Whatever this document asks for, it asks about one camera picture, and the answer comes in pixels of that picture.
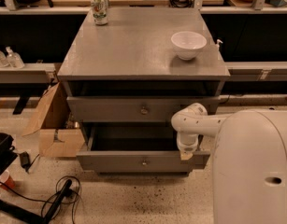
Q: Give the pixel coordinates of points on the open cardboard box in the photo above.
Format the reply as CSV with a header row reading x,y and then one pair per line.
x,y
58,135

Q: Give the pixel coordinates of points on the grey drawer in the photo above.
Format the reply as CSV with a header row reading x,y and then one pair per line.
x,y
137,109
134,148

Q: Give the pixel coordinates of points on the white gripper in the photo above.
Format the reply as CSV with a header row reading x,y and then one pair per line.
x,y
187,146

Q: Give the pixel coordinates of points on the grey wooden drawer cabinet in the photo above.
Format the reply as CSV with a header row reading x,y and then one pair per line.
x,y
132,56

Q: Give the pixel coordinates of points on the white ceramic bowl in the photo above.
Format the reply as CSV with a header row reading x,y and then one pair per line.
x,y
187,45

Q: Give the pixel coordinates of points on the black bin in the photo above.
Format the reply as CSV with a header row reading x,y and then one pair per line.
x,y
7,154

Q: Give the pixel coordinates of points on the red plastic cup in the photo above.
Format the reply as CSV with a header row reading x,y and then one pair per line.
x,y
6,181

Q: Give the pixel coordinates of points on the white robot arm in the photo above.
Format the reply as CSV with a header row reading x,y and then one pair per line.
x,y
249,161

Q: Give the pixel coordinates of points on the clear sanitizer bottle right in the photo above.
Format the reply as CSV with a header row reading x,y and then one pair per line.
x,y
14,58

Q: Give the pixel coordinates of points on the black stand base bar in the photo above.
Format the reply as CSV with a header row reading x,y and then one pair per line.
x,y
31,218

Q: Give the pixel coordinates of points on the grey top drawer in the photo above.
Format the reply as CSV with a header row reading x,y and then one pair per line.
x,y
137,109

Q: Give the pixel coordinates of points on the white pump bottle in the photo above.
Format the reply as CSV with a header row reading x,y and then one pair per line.
x,y
219,44

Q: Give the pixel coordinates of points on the black power adapter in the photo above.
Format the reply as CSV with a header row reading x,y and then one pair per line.
x,y
25,160

